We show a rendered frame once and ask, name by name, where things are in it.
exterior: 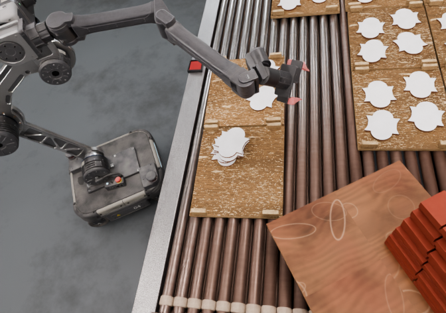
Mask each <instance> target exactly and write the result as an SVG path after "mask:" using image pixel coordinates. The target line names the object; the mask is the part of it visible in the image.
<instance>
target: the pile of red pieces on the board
mask: <svg viewBox="0 0 446 313"><path fill-rule="evenodd" d="M384 243H385V244H386V246H387V247H388V249H389V250H390V252H391V253H392V255H393V256H394V257H395V258H396V260H397V262H398V263H399V264H400V266H401V267H402V269H403V270H404V271H405V273H406V274H407V276H408V277H409V278H410V280H411V281H413V280H415V279H417V280H415V281H414V282H413V284H414V285H415V286H416V288H417V289H418V291H419V292H420V293H421V295H422V297H424V299H425V301H426V302H427V303H428V305H429V306H430V307H431V309H432V311H434V313H446V191H442V192H440V193H438V194H436V195H434V196H432V197H430V198H428V199H426V200H424V201H422V202H421V203H420V204H419V208H417V209H415V210H413V211H412V212H411V214H410V217H408V218H406V219H404V220H403V222H402V224H401V225H400V226H398V227H396V228H395V230H394V231H393V232H392V234H390V235H389V236H388V237H387V239H386V240H385V242H384Z"/></svg>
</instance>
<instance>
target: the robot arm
mask: <svg viewBox="0 0 446 313"><path fill-rule="evenodd" d="M148 23H154V24H157V27H158V29H159V32H160V34H161V36H162V37H163V38H164V39H166V40H168V41H169V42H170V43H171V44H172V45H177V46H179V47H180V48H182V49H183V50H184V51H185V52H187V53H188V54H190V55H191V56H192V57H193V58H194V59H196V60H197V61H199V62H200V63H201V64H202V65H203V66H205V67H206V68H208V69H209V70H210V71H211V72H213V73H214V74H216V75H217V76H218V77H219V78H220V79H221V80H222V81H223V82H224V83H225V84H226V85H227V86H229V87H230V88H232V91H233V92H234V93H235V94H237V95H238V96H240V97H241V98H244V99H248V98H250V97H252V96H253V95H254V94H257V93H259V92H260V89H259V84H260V85H263V86H269V87H273V88H275V92H274V94H275V95H277V101H280V102H283V103H287V104H289V105H294V104H295V103H297V102H298V101H300V100H302V99H300V98H297V97H290V95H291V90H292V87H293V83H296V84H297V83H298V82H299V77H300V74H301V70H305V71H308V72H309V69H308V68H307V66H306V64H305V62H303V61H300V60H292V59H289V60H288V61H287V64H282V65H281V68H280V70H278V69H275V68H270V66H271V62H270V60H269V58H268V56H267V54H266V52H265V50H264V49H263V48H262V47H257V48H254V49H252V50H251V51H250V52H249V53H247V54H246V55H245V59H246V66H247V67H248V70H246V69H245V68H244V67H240V66H239V65H237V64H236V63H233V62H231V61H229V60H228V59H227V58H225V57H224V56H223V55H221V54H220V53H218V52H217V51H215V49H213V48H211V47H210V46H209V45H207V44H206V43H205V42H203V41H202V40H201V39H199V38H198V37H197V36H195V35H193V34H192V33H191V32H190V31H188V30H187V29H185V28H184V27H183V26H182V25H181V24H180V23H179V22H178V21H177V20H175V17H174V16H173V15H172V14H170V11H169V10H168V8H167V7H166V5H165V4H164V2H163V0H154V1H151V2H149V3H146V4H144V5H139V6H135V7H128V8H124V9H117V10H113V11H106V12H102V13H95V14H91V15H73V13H65V12H63V11H55V12H53V13H51V14H50V15H49V16H48V17H47V18H46V21H43V22H41V23H38V24H37V23H35V22H33V23H30V24H27V23H26V21H25V20H24V18H21V19H18V31H19V33H20V35H21V36H22V37H23V38H24V39H25V41H26V42H27V43H28V45H29V46H30V47H31V48H32V49H33V51H34V52H35V53H36V55H37V56H38V57H39V56H42V55H43V52H42V48H43V47H44V46H46V45H48V42H50V41H52V40H54V39H56V40H57V41H59V42H61V44H62V45H63V46H73V45H75V44H76V43H77V42H78V41H81V40H85V39H86V35H87V34H91V33H94V32H101V31H108V30H112V29H119V28H123V27H130V26H135V25H142V24H148Z"/></svg>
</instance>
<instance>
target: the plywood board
mask: <svg viewBox="0 0 446 313"><path fill-rule="evenodd" d="M430 197H431V196H430V195H429V193H428V192H427V191H426V190H425V189H424V187H423V186H422V185H421V184H420V183H419V182H418V181H417V180H416V179H415V177H414V176H413V175H412V174H411V172H410V171H409V170H408V169H407V168H406V167H405V166H404V165H403V164H402V162H401V161H400V160H399V161H397V162H395V163H393V164H391V165H389V166H387V167H384V168H382V169H380V170H378V171H376V172H374V173H372V174H369V175H368V176H365V177H364V178H361V179H360V180H357V181H356V182H353V183H351V184H349V185H347V186H345V187H343V188H341V189H339V190H336V191H334V192H332V193H330V194H328V195H326V196H324V197H322V198H319V199H318V200H315V201H314V202H311V203H310V204H307V205H305V206H303V207H301V208H299V209H297V210H295V211H293V212H290V213H288V214H286V215H284V216H282V217H280V218H278V219H275V220H273V221H271V222H269V223H267V224H266V225H267V228H268V230H269V231H270V233H271V235H272V237H273V239H274V241H275V243H276V245H277V246H278V248H279V250H280V252H281V254H282V256H283V258H284V260H285V262H286V263H287V266H288V267H289V270H290V271H291V274H292V275H293V277H294V279H295V281H296V283H297V285H298V287H299V289H300V291H301V292H302V294H303V296H304V298H305V300H306V302H307V304H308V306H309V308H310V309H311V312H312V313H434V311H432V309H431V307H430V306H429V305H428V303H427V302H426V301H425V299H424V297H422V295H421V293H420V292H419V291H418V289H417V288H416V286H415V285H414V284H413V282H414V281H415V280H417V279H415V280H413V281H411V280H410V278H409V277H408V276H407V274H406V273H405V271H404V270H403V269H402V267H401V266H400V264H399V263H398V262H397V260H396V258H395V257H394V256H393V255H392V253H391V252H390V250H389V249H388V247H387V246H386V244H385V243H384V242H385V240H386V239H387V237H388V236H389V235H390V234H392V232H393V231H394V230H395V228H396V227H398V226H400V225H401V224H402V222H403V220H404V219H406V218H408V217H410V214H411V212H412V211H413V210H415V209H417V208H419V204H420V203H421V202H422V201H424V200H426V199H428V198H430Z"/></svg>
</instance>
